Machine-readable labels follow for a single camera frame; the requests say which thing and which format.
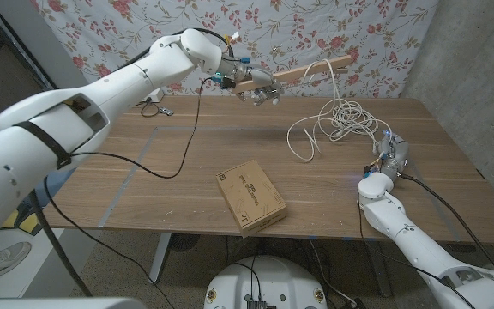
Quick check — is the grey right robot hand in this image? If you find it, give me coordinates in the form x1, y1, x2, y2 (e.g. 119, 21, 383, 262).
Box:
371, 130, 410, 178

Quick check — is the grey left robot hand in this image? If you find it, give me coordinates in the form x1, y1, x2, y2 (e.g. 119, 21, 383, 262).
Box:
219, 58, 286, 107

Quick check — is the wooden slat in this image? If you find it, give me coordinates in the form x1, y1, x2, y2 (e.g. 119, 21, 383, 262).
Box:
232, 54, 353, 94

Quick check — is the white Ethernet cable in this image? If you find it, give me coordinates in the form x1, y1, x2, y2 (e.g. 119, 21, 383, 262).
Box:
286, 58, 392, 163

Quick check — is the brown cardboard box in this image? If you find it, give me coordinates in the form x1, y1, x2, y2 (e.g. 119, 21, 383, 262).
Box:
215, 159, 288, 239

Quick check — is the floral backdrop cloth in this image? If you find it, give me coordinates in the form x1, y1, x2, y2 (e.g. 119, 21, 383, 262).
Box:
30, 0, 441, 117

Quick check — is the white table leg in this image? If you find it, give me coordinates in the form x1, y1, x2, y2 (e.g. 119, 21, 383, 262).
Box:
148, 233, 173, 285
366, 239, 394, 298

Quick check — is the white robot torso base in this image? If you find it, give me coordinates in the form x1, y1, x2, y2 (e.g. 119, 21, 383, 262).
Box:
203, 255, 328, 309

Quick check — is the dark round floor fan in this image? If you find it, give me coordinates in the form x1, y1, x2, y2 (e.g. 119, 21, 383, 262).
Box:
170, 233, 201, 252

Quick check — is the yellow black foot pedal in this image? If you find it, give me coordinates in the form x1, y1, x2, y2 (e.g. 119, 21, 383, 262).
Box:
1, 209, 20, 229
18, 212, 42, 235

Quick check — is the grey sneaker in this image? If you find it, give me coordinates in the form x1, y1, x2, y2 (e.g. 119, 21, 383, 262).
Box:
0, 240, 32, 280

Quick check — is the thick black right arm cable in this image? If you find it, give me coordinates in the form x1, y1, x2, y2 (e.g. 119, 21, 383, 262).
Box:
400, 173, 494, 271

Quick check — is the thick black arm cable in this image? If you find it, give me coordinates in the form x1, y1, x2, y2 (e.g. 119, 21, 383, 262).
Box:
27, 27, 235, 298
400, 173, 494, 271

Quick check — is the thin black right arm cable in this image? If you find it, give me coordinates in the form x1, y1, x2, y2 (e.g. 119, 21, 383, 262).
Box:
357, 192, 478, 309

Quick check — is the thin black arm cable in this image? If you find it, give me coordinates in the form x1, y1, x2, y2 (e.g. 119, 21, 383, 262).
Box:
43, 76, 214, 309
357, 192, 478, 309

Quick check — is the black power cord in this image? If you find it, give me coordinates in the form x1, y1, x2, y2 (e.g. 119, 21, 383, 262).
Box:
139, 97, 162, 118

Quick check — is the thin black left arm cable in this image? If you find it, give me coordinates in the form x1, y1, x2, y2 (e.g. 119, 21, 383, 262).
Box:
43, 76, 214, 309

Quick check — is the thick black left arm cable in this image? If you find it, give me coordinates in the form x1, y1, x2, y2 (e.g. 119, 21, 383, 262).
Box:
27, 27, 235, 298

